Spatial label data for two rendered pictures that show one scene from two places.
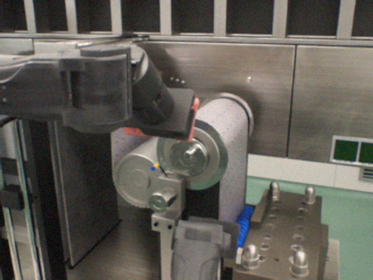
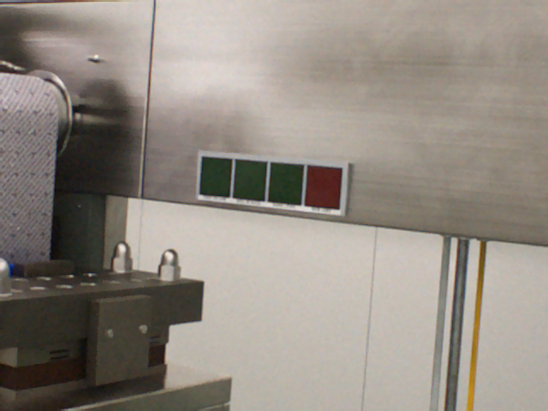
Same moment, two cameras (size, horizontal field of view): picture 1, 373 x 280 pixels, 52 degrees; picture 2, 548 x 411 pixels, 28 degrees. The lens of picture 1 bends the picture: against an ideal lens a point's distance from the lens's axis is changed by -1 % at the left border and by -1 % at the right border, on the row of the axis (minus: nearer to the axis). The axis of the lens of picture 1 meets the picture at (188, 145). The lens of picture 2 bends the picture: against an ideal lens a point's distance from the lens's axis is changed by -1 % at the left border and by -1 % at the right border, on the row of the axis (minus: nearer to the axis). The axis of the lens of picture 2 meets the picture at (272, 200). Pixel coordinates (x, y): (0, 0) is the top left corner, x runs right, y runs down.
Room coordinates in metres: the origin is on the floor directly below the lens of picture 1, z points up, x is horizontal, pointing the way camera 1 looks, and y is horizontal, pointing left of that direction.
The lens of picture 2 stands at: (-0.54, -0.89, 1.24)
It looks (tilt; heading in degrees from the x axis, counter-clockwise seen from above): 3 degrees down; 16
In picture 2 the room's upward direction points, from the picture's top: 4 degrees clockwise
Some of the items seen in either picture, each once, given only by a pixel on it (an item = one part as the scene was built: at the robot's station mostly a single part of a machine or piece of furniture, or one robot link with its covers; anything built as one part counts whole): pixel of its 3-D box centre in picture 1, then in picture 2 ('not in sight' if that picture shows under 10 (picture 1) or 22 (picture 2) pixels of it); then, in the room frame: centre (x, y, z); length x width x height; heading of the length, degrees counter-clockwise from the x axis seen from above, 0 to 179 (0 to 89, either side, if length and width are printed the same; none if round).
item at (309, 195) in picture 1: (309, 193); (169, 264); (0.93, -0.33, 1.05); 0.04 x 0.04 x 0.04
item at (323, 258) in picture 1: (322, 254); (121, 339); (0.78, -0.32, 0.96); 0.10 x 0.03 x 0.11; 160
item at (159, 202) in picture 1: (160, 201); not in sight; (0.65, 0.05, 1.18); 0.04 x 0.02 x 0.04; 70
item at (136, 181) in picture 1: (162, 160); not in sight; (0.86, 0.06, 1.17); 0.26 x 0.12 x 0.12; 160
